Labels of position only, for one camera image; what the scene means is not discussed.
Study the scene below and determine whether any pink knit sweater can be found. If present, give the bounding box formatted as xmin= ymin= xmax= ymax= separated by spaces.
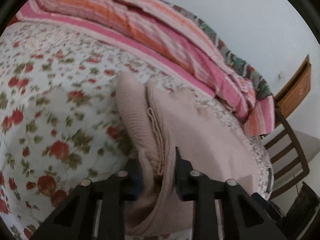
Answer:
xmin=116 ymin=73 xmax=259 ymax=236

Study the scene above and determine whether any floral bed sheet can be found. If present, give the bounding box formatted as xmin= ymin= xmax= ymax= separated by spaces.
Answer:
xmin=1 ymin=22 xmax=274 ymax=239

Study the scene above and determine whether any orange wooden door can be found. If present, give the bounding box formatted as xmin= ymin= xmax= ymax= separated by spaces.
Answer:
xmin=274 ymin=55 xmax=311 ymax=118

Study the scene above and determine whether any pink striped quilt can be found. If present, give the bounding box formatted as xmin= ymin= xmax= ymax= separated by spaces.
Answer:
xmin=16 ymin=0 xmax=275 ymax=136

